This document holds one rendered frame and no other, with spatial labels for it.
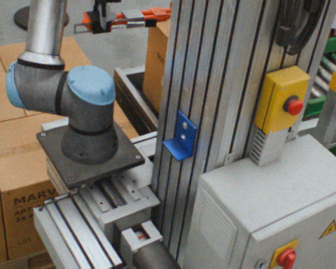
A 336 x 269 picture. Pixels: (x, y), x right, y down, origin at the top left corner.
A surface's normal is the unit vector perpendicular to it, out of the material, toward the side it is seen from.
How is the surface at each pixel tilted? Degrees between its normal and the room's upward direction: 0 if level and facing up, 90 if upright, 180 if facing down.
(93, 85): 7
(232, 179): 0
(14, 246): 90
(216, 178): 0
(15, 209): 90
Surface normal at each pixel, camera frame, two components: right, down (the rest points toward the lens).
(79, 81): 0.28, -0.76
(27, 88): -0.02, 0.16
